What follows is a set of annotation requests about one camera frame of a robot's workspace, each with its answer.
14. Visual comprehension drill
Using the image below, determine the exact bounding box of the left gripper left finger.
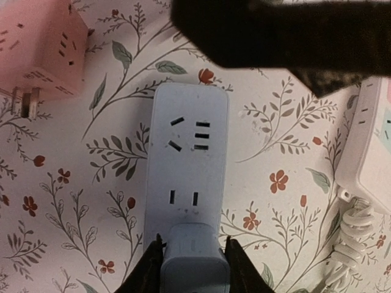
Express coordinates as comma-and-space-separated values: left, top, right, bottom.
115, 233, 164, 293

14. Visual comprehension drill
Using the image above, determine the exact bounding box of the pink cube plug adapter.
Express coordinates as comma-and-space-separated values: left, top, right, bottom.
1, 1, 89, 118

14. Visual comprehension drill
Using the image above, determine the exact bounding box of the dark green cube socket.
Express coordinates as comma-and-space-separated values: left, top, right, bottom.
289, 68, 370, 98

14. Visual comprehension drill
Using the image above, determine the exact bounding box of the white long power strip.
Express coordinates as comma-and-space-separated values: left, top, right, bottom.
335, 77, 390, 214

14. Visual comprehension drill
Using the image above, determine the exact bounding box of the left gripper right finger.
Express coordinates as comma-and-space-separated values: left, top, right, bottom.
224, 236, 274, 293

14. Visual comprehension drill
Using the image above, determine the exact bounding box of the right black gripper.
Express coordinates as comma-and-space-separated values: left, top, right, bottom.
170, 1, 390, 76

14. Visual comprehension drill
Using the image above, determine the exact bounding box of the light blue charger plug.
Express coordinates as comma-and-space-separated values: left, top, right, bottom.
160, 223, 230, 293

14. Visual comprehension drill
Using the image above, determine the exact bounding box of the light blue power strip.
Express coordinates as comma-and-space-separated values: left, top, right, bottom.
144, 83, 229, 247

